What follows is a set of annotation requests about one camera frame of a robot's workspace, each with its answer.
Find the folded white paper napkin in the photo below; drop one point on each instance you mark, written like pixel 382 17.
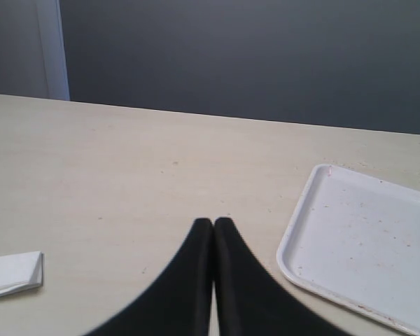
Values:
pixel 21 272

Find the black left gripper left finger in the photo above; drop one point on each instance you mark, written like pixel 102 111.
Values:
pixel 178 302

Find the white rectangular plastic tray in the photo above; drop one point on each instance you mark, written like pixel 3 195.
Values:
pixel 354 240

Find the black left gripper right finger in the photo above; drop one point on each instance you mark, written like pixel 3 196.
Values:
pixel 249 300

